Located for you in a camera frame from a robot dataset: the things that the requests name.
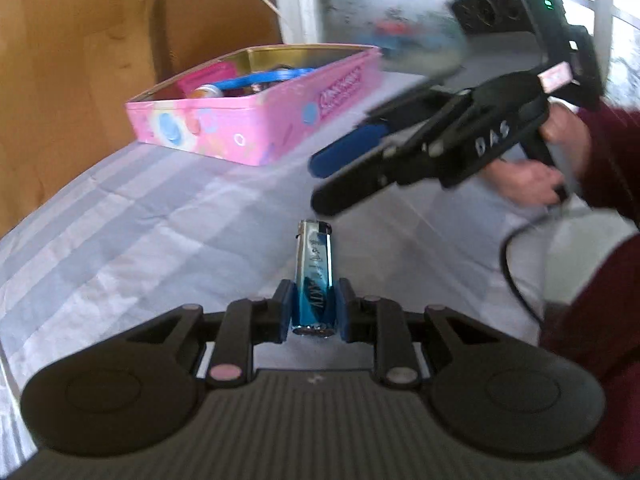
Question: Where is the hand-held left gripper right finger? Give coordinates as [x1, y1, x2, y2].
[335, 279, 502, 387]

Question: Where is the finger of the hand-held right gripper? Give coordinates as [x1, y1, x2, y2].
[308, 85, 472, 179]
[311, 150, 402, 217]

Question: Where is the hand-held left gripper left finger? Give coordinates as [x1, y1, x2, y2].
[125, 280, 297, 387]

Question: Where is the blue lighter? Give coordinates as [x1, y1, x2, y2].
[291, 219, 337, 337]

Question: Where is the pink tin box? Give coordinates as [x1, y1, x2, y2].
[125, 44, 385, 167]

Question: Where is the person's right forearm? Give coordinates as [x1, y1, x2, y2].
[575, 104, 640, 233]

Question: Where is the person's right hand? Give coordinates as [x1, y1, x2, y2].
[486, 104, 592, 207]

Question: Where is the blue plastic loop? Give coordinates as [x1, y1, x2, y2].
[220, 66, 316, 93]

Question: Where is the white framed window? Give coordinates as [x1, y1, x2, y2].
[280, 0, 640, 92]

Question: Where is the brown wooden chair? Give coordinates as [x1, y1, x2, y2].
[150, 0, 283, 83]

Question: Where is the person's maroon clothing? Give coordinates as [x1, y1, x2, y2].
[541, 232, 640, 480]

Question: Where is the wooden headboard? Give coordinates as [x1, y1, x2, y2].
[0, 0, 167, 236]

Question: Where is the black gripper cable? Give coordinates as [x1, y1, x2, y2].
[500, 205, 592, 327]

